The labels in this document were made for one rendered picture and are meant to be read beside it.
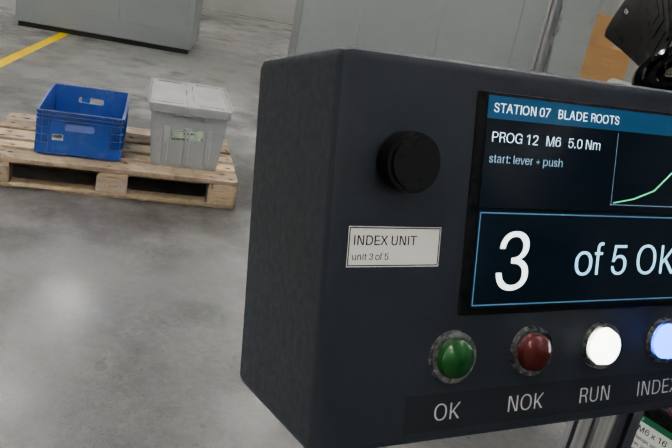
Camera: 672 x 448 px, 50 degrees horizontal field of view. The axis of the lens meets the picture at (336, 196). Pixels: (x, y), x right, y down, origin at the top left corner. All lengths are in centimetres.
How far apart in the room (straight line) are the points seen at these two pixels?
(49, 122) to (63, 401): 178
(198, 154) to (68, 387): 174
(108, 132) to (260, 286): 328
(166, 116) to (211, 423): 187
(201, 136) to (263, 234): 327
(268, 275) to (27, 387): 190
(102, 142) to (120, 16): 449
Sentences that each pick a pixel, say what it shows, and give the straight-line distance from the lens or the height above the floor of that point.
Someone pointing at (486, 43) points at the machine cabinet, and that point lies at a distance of 669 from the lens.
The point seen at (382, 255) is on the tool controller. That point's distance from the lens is 34.
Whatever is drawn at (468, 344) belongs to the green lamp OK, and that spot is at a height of 112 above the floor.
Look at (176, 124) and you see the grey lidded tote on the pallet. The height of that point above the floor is 37.
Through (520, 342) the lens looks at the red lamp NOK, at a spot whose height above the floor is 112.
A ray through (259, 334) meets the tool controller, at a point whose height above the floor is 109.
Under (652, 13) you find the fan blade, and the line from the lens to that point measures 141.
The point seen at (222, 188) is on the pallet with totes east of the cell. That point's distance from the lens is 363.
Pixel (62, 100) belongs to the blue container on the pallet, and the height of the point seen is 27.
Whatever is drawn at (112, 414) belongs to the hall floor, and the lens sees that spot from 216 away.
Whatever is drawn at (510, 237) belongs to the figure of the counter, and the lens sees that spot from 38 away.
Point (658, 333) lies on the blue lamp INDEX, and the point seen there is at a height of 112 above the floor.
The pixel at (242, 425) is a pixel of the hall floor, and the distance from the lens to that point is 216.
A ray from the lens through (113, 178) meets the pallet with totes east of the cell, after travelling 361.
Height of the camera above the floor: 129
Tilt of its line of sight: 18 degrees down
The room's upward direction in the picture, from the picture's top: 11 degrees clockwise
